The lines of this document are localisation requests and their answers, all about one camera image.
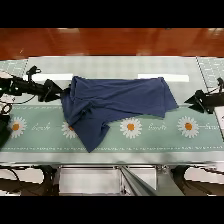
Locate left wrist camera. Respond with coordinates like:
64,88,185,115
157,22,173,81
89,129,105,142
25,65,43,83

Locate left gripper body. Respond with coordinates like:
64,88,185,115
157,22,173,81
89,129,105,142
37,78,65,103

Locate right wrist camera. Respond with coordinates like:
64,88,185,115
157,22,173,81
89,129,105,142
215,77,224,95

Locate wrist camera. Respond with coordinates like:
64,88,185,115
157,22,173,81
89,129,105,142
215,77,224,95
25,65,43,83

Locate black cable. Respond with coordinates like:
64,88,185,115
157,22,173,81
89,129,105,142
1,94,38,116

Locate silver frame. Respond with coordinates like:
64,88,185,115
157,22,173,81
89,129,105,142
0,161,224,197

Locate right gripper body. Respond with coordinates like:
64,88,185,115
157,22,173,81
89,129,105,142
184,89,215,115

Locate blue T-shirt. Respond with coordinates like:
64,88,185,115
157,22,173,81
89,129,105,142
60,75,180,154

